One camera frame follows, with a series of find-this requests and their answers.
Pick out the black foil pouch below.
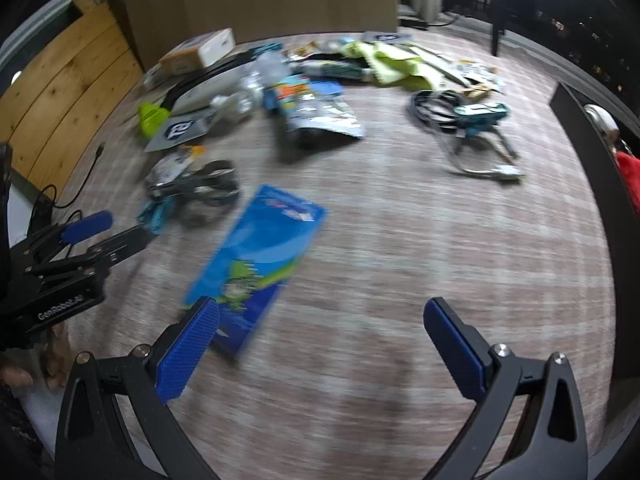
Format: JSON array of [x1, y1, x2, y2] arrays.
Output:
[[160, 55, 258, 106]]

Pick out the red item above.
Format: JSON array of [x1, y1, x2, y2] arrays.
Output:
[[615, 150, 640, 216]]

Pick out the clear plastic bag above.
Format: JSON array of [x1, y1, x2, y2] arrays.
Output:
[[210, 52, 291, 121]]

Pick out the person's left hand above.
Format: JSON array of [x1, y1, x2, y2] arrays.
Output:
[[0, 322, 71, 392]]

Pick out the orange white tissue pack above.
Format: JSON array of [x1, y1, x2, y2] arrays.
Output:
[[145, 27, 236, 92]]

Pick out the white lotion bottle blue cap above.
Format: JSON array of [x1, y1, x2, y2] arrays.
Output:
[[172, 72, 251, 113]]

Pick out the silver foil pouch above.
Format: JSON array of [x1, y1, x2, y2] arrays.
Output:
[[265, 76, 366, 151]]

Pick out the black storage container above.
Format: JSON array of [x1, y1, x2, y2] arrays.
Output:
[[549, 82, 640, 411]]

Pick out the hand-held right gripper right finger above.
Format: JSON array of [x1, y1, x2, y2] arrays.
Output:
[[423, 297, 588, 480]]

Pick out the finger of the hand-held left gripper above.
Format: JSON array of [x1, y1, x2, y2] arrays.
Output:
[[30, 225, 156, 286], [25, 210, 113, 263]]

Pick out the white paper packets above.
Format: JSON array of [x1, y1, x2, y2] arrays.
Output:
[[440, 57, 503, 95]]

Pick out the black cable bundle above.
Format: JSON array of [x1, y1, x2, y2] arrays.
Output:
[[407, 89, 471, 131]]

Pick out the teal patterned packet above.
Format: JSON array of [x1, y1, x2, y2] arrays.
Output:
[[290, 57, 373, 83]]

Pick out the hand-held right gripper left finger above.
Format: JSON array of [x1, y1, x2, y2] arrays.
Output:
[[54, 296, 221, 480]]

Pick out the thin black cable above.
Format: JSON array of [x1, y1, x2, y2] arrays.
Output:
[[30, 142, 107, 211]]

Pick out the black furniture leg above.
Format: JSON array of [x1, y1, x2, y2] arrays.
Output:
[[490, 0, 507, 57]]

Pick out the yellow green highlighter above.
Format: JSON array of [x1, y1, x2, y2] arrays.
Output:
[[137, 102, 168, 138]]

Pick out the white cable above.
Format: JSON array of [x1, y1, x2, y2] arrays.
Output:
[[440, 125, 527, 182]]

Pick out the grey sachet with round logo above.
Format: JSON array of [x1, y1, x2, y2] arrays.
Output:
[[360, 30, 416, 46], [144, 114, 213, 153]]

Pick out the wooden plank board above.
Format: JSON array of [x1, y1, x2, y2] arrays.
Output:
[[0, 0, 147, 181]]

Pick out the blue printed packet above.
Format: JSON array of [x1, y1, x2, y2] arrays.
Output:
[[182, 185, 328, 361]]

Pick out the yellow green cloth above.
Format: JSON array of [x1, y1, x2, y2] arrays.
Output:
[[340, 40, 446, 88]]

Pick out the white round item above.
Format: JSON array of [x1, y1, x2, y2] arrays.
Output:
[[584, 104, 621, 147]]

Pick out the grey window frame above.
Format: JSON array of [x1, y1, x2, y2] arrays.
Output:
[[0, 0, 101, 72]]

